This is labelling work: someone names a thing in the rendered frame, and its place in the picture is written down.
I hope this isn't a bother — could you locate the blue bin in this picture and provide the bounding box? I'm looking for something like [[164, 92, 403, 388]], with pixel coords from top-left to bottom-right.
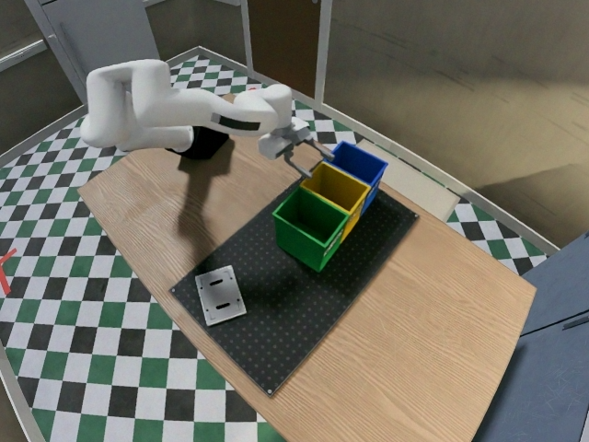
[[323, 140, 388, 217]]

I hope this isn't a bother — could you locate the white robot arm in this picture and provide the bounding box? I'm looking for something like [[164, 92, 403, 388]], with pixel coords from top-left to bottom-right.
[[79, 60, 310, 152]]

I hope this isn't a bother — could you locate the green open-top bin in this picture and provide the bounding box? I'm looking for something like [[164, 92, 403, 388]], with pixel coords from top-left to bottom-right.
[[271, 186, 350, 272]]

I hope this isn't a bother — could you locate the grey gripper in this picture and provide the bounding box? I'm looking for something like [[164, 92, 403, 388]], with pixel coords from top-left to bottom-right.
[[257, 117, 334, 180]]

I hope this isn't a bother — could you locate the yellow bin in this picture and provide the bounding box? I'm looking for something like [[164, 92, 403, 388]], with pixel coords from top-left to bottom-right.
[[299, 161, 371, 243]]

